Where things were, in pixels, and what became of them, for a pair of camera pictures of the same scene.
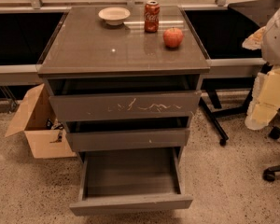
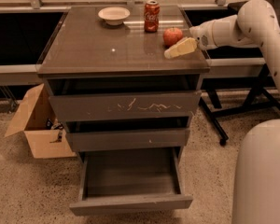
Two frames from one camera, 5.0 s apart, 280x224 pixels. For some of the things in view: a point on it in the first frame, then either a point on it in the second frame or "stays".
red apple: [173, 37] stays
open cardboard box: [32, 119] stays
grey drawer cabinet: [126, 97] stays
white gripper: [277, 42] → [201, 37]
